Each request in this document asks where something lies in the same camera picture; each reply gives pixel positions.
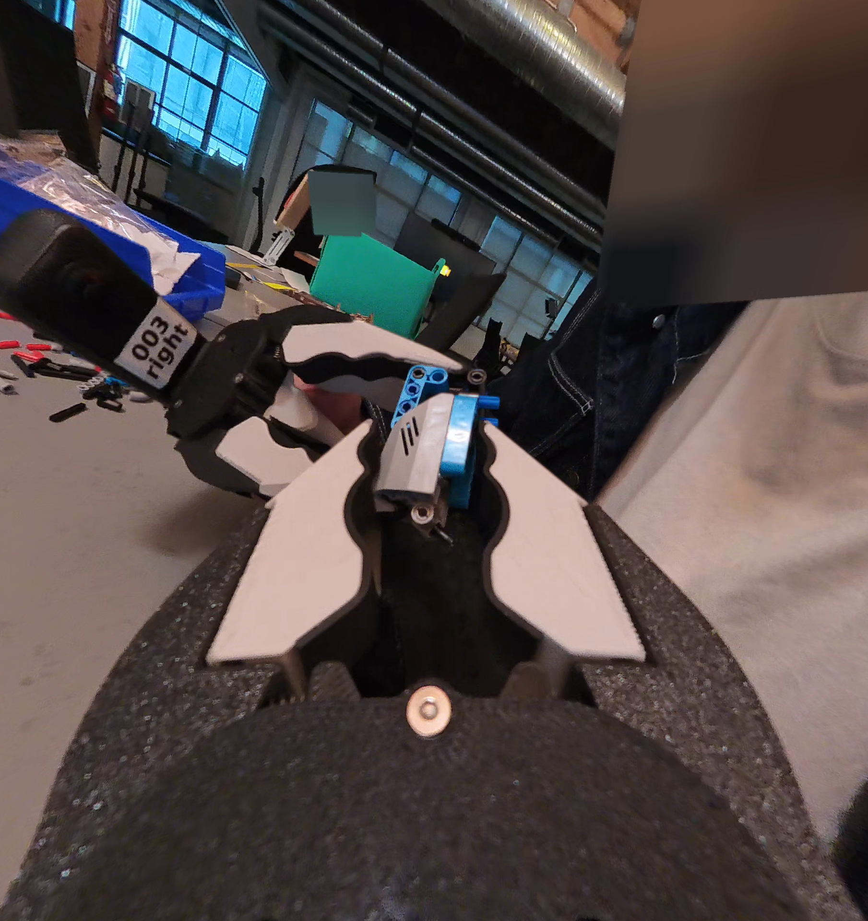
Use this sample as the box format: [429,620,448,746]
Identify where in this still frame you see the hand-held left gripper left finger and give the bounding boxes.
[205,421,384,681]

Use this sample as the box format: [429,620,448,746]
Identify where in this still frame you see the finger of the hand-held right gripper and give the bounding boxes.
[216,417,328,502]
[283,320,472,401]

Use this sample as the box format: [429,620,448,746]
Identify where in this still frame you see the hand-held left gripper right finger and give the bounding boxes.
[480,423,648,685]

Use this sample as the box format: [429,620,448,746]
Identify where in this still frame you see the blue grey brick assembly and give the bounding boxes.
[372,366,503,548]

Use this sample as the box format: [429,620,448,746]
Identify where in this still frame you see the pile of small brick parts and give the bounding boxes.
[0,309,129,425]

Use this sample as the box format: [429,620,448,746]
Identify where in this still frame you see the grey desk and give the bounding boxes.
[0,288,348,893]

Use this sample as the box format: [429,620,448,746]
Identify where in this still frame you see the person's right hand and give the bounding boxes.
[300,381,369,436]

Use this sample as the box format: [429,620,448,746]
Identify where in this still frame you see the green file tray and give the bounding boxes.
[309,234,445,339]

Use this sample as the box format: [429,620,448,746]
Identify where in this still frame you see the blue storage bin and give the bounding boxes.
[0,165,227,318]

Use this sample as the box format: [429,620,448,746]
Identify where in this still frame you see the dark denim jacket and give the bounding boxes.
[491,284,748,501]

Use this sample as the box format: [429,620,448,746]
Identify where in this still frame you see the person's white shirt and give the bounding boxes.
[595,291,868,843]

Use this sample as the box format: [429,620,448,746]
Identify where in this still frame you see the crumpled clear plastic bag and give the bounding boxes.
[0,133,201,289]

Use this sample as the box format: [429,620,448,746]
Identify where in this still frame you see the silver ventilation duct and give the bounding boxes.
[419,0,625,148]

